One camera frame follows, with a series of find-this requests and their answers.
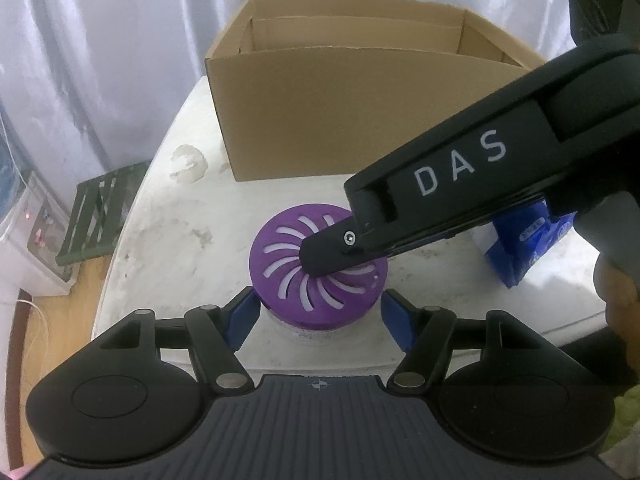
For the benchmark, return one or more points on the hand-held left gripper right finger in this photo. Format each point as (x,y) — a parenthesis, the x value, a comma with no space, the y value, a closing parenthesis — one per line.
(395,317)

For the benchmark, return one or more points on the dark patterned cloth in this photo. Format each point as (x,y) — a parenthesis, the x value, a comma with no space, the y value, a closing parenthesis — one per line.
(595,0)

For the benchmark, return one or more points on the yellow-green cloth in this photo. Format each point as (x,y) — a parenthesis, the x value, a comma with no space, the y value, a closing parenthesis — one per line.
(625,435)

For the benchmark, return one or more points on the white water dispenser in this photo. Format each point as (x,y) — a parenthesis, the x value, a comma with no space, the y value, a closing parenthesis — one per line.
(30,255)

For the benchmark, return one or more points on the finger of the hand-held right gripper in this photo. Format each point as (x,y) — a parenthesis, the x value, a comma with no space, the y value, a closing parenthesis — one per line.
(330,252)

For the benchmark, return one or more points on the brown cardboard box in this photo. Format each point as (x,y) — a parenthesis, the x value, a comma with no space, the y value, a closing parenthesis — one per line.
(300,120)

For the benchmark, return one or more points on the green slatted stool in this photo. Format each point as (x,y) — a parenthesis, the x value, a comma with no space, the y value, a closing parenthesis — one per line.
(95,210)

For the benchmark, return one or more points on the white curtain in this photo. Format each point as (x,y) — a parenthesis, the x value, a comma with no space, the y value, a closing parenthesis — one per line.
(125,35)

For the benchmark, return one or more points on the blue plastic packet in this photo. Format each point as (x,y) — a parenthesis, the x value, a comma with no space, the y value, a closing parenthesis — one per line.
(515,250)

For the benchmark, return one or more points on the person's right hand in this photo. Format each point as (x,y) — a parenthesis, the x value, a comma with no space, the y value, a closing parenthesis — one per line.
(622,300)

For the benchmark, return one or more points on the blue water bottle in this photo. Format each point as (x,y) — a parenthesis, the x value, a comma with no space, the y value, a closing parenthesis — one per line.
(6,175)

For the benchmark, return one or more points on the purple air freshener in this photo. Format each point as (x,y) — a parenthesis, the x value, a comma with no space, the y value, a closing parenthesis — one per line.
(280,240)

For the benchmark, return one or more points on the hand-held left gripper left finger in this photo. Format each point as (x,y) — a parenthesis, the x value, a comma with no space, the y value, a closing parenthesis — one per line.
(242,317)

